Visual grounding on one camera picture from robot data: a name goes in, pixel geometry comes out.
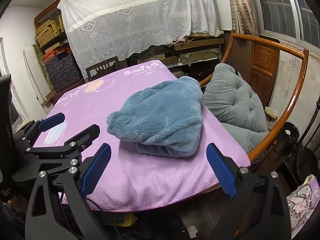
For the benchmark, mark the round-back wooden armchair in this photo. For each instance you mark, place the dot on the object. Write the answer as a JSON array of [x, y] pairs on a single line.
[[265, 62]]

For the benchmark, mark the white crumpled paper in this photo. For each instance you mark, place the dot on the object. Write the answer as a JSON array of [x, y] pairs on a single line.
[[192, 232]]

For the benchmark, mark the black cylinder container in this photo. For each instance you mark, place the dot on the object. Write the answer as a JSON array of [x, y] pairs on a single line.
[[287, 140]]

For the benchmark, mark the white leaning panel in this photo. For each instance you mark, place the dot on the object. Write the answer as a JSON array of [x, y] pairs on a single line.
[[32, 72]]

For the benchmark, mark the dark wooden chair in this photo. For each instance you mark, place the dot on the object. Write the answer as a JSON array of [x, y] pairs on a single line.
[[91, 71]]

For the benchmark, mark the yellow power strip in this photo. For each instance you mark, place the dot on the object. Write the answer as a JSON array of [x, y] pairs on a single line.
[[120, 221]]

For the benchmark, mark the black round base stand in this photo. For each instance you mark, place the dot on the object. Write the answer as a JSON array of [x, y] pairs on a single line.
[[305, 165]]

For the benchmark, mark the pink printed tablecloth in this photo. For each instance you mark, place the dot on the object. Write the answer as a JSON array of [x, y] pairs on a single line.
[[155, 177]]

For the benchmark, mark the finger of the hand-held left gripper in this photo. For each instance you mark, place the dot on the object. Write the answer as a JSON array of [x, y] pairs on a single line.
[[52, 121], [85, 135]]

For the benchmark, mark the brick pattern curtain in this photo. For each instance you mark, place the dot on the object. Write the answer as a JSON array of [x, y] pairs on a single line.
[[240, 7]]

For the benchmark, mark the blue fleece garment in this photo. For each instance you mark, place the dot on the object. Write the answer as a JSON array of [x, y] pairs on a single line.
[[162, 115]]

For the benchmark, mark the wooden shelf with mats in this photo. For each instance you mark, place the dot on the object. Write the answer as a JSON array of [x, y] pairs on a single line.
[[195, 55]]

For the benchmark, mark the white lace cloth cover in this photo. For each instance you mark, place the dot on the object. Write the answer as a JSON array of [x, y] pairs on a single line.
[[125, 17]]

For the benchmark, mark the window with metal grille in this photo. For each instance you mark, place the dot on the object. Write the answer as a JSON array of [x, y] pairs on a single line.
[[275, 10]]

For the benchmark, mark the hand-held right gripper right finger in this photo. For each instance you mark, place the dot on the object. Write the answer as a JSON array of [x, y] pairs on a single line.
[[221, 170]]

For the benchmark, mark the grey tufted cushion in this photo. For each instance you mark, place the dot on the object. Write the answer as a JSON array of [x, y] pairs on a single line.
[[230, 100]]

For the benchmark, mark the floral fabric bag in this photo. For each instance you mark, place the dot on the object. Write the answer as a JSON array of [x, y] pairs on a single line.
[[300, 202]]

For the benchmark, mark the stack of woven boxes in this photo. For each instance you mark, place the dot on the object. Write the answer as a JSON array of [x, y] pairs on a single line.
[[47, 30]]

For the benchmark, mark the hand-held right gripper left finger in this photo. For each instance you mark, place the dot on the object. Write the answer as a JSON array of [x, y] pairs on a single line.
[[96, 170]]

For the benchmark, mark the blue red patterned box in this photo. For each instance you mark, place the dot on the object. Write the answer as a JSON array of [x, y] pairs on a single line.
[[62, 70]]

